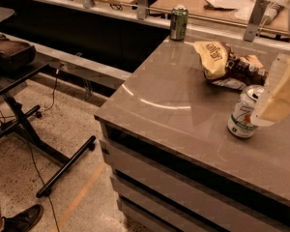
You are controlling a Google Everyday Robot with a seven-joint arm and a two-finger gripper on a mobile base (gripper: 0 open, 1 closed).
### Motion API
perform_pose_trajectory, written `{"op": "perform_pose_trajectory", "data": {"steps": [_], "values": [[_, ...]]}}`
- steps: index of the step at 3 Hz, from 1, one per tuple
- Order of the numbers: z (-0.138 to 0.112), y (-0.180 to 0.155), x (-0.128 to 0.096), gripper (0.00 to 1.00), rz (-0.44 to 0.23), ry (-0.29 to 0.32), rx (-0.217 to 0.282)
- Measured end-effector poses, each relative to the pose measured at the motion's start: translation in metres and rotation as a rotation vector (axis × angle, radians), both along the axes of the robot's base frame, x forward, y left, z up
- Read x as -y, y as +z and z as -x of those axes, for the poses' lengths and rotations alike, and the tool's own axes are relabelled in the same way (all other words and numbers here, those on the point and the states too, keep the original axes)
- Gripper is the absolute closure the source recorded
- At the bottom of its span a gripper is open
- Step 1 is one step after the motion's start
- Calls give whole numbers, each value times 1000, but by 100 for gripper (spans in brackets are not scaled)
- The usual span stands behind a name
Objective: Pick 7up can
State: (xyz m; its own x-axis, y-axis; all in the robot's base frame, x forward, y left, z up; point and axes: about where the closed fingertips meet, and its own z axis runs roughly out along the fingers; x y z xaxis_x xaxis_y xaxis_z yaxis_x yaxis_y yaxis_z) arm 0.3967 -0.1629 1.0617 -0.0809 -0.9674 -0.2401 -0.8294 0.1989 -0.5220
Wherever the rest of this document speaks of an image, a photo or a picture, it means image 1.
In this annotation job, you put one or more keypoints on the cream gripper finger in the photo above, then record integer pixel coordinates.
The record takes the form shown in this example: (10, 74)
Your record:
(273, 105)

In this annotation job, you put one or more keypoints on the white 7up can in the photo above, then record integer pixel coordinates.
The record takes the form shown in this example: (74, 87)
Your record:
(239, 122)

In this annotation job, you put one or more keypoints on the green soda can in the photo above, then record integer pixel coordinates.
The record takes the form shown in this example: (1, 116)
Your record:
(178, 22)

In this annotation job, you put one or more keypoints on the white handheld tool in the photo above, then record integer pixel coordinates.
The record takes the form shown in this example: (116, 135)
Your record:
(271, 12)

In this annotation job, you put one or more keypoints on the brown snack bag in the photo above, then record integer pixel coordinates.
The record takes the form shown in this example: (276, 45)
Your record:
(242, 71)

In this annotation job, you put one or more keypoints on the white papers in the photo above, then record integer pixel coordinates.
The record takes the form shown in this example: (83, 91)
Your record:
(228, 4)

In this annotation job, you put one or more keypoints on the yellow chip bag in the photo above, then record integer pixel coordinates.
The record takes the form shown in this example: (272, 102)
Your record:
(214, 56)

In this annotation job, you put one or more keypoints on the black rolling stand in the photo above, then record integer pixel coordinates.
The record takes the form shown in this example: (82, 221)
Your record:
(23, 128)

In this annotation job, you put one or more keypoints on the dark bag on stand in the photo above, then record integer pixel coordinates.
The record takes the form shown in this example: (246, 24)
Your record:
(14, 55)

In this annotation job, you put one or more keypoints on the black shoe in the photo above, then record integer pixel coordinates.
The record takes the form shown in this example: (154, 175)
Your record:
(24, 221)

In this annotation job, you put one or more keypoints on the metal rail bracket right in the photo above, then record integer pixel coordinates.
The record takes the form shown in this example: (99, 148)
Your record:
(256, 16)

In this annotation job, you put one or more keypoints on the metal rail bracket middle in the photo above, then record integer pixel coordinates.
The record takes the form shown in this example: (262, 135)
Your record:
(142, 9)

